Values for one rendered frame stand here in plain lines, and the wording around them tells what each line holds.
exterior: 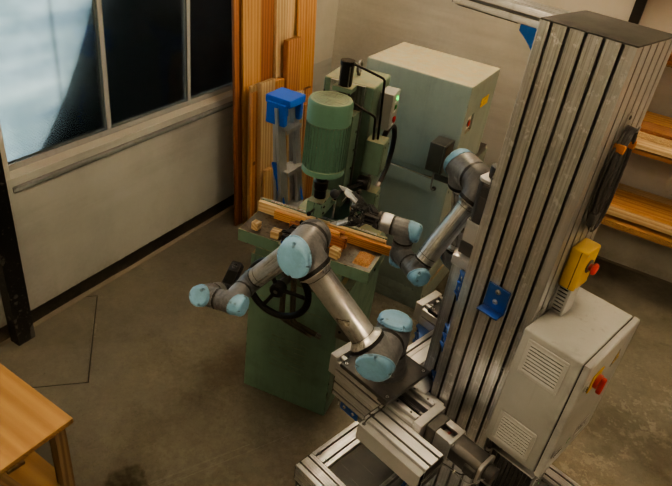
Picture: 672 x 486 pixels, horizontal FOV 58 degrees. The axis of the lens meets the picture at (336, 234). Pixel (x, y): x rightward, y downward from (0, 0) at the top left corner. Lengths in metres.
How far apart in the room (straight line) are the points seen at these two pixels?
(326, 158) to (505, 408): 1.11
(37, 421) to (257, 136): 2.25
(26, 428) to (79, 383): 0.88
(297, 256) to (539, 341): 0.73
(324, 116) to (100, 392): 1.72
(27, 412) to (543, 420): 1.72
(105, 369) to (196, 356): 0.44
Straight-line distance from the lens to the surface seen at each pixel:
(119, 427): 3.05
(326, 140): 2.37
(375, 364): 1.90
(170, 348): 3.38
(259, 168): 4.06
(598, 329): 1.96
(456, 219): 2.15
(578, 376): 1.84
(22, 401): 2.51
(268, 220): 2.70
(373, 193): 2.64
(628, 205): 4.27
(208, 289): 2.13
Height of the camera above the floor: 2.33
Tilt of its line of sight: 32 degrees down
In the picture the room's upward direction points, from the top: 8 degrees clockwise
